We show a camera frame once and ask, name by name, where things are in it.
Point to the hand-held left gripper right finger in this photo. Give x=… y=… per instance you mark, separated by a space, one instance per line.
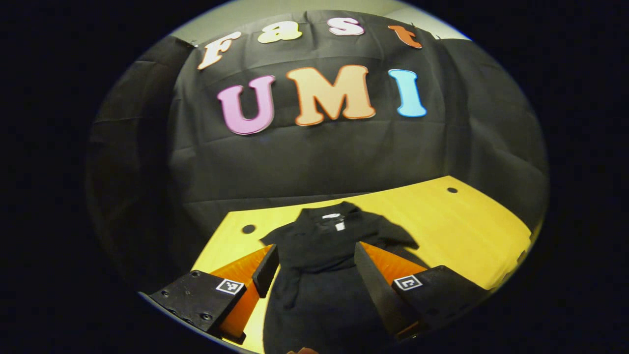
x=376 y=290

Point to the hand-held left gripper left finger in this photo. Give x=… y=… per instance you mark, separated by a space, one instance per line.
x=265 y=270

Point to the black button shirt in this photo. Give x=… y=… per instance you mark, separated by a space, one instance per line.
x=319 y=246

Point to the black backdrop cloth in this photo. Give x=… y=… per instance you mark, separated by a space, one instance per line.
x=319 y=162

